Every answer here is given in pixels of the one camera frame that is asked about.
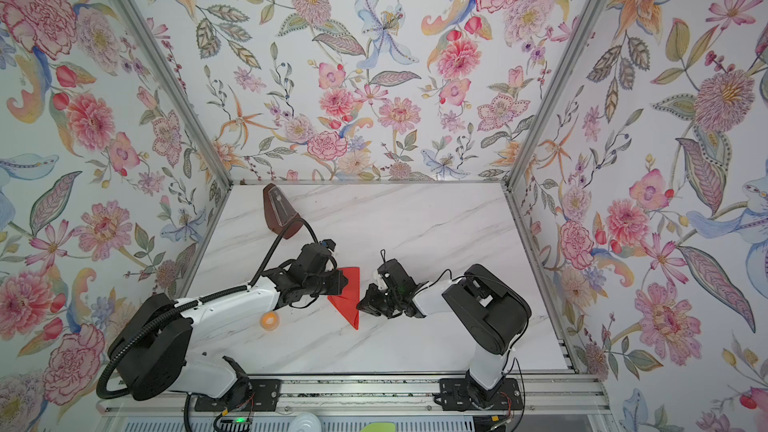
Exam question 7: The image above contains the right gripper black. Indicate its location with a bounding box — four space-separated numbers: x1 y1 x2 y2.
356 283 403 318

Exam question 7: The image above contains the red square paper sheet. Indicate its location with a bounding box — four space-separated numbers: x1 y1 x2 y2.
327 267 361 330

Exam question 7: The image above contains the aluminium front rail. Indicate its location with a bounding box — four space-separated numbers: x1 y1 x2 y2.
95 373 613 418

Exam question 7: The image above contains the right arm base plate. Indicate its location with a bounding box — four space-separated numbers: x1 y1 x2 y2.
433 376 524 412

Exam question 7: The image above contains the green object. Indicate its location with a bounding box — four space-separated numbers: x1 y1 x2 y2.
360 422 396 432

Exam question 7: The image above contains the white round object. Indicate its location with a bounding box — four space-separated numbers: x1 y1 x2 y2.
288 412 323 432

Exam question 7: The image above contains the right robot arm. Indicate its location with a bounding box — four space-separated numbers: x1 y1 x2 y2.
356 259 532 395

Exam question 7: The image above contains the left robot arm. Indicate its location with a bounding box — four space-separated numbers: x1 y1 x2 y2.
96 240 360 408

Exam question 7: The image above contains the black corrugated cable left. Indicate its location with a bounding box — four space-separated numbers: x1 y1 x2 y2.
95 215 322 432

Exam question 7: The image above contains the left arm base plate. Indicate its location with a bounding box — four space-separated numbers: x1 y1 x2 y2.
193 379 282 413

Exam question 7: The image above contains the brown wooden metronome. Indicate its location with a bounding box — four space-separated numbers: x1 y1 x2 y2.
262 184 303 240

